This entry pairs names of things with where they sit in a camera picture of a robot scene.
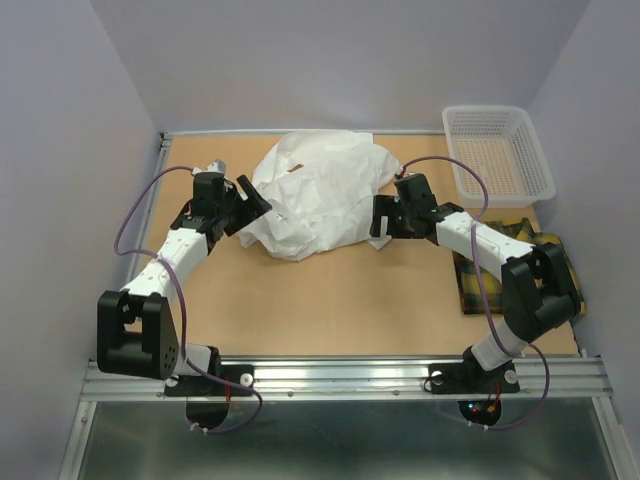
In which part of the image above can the white long sleeve shirt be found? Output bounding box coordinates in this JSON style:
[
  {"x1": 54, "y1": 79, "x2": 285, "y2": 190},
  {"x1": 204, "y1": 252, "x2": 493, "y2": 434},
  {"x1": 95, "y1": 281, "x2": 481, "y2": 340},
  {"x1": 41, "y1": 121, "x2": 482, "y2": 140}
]
[{"x1": 238, "y1": 130, "x2": 400, "y2": 261}]

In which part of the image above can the yellow plaid folded shirt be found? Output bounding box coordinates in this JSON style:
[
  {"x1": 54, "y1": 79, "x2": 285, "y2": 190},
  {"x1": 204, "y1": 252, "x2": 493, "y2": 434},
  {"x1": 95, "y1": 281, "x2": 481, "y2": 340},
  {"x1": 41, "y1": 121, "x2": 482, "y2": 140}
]
[{"x1": 452, "y1": 216, "x2": 586, "y2": 317}]

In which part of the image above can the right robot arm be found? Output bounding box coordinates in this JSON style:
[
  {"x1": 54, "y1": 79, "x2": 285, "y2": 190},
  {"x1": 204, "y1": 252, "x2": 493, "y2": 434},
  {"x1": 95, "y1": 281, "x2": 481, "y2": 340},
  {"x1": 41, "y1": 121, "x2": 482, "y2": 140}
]
[{"x1": 370, "y1": 174, "x2": 581, "y2": 390}]

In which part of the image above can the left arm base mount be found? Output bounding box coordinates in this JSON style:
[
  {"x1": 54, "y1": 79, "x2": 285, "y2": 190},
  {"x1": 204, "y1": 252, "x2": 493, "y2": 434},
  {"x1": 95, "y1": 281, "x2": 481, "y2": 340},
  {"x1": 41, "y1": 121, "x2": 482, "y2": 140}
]
[{"x1": 164, "y1": 364, "x2": 255, "y2": 398}]

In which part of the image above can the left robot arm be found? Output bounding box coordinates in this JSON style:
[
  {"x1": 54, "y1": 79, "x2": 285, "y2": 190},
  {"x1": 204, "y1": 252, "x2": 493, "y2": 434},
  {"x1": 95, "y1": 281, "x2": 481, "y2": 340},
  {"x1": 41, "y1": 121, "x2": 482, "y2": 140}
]
[{"x1": 97, "y1": 162, "x2": 271, "y2": 394}]

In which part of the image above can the white plastic basket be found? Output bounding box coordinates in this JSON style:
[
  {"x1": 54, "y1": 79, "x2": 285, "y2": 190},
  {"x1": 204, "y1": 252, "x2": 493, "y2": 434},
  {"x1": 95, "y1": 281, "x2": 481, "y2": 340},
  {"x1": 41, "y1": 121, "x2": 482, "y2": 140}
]
[{"x1": 442, "y1": 105, "x2": 556, "y2": 208}]

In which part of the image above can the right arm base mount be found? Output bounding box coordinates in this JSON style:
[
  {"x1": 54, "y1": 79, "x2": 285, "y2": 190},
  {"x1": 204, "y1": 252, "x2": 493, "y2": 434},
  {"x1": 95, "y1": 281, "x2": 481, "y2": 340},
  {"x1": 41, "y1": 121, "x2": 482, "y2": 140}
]
[{"x1": 423, "y1": 361, "x2": 520, "y2": 396}]

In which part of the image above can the aluminium front rail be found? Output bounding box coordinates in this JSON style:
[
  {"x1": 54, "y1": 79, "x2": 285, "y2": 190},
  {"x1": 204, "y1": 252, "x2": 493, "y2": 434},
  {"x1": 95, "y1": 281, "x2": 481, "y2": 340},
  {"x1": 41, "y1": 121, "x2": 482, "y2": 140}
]
[{"x1": 80, "y1": 356, "x2": 613, "y2": 403}]

